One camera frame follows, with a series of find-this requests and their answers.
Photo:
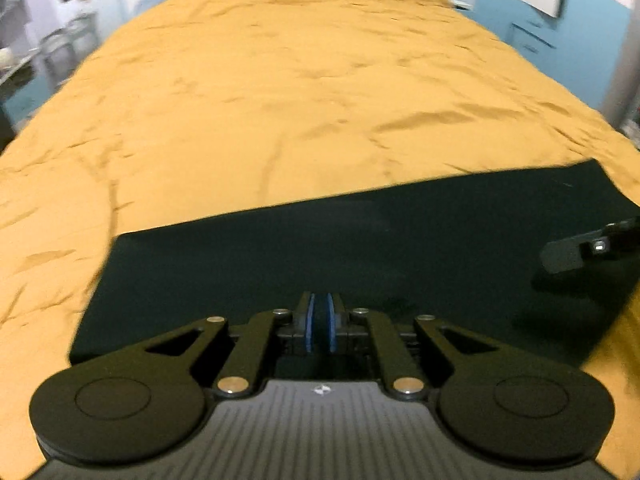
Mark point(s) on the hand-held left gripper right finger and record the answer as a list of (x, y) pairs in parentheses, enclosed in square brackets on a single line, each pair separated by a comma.
[(330, 321)]

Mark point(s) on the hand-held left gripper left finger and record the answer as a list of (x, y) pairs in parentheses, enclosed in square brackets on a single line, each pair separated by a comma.
[(310, 321)]

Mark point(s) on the dark green pants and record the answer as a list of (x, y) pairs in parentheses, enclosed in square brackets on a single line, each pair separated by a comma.
[(350, 240)]

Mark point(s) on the mustard yellow blanket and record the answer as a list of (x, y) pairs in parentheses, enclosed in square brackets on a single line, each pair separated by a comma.
[(275, 85)]

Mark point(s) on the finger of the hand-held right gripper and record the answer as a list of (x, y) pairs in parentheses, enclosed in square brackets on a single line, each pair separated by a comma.
[(567, 256)]

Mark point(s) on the blue drawer cabinet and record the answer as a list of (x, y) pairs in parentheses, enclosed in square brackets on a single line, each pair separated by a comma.
[(531, 37)]

